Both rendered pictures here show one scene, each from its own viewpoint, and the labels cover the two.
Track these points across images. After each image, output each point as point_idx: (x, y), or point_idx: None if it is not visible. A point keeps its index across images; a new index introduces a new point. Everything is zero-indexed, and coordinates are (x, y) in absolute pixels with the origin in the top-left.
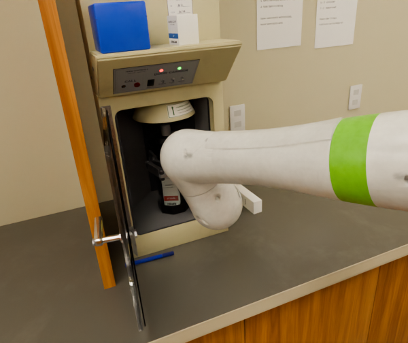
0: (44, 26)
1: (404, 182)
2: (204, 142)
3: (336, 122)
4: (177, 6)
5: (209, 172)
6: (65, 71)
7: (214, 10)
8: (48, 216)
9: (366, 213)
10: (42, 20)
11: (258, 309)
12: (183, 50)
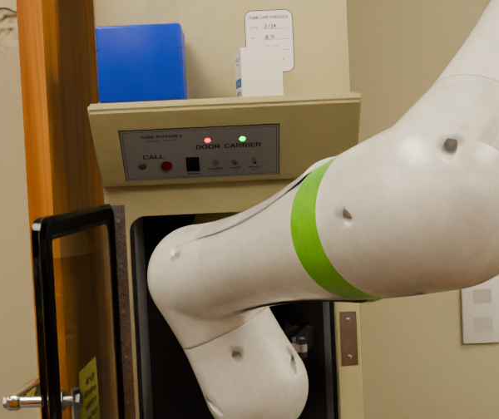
0: (21, 60)
1: (343, 221)
2: (200, 231)
3: (323, 161)
4: (263, 38)
5: (196, 280)
6: (41, 129)
7: (338, 46)
8: None
9: None
10: (19, 51)
11: None
12: (241, 103)
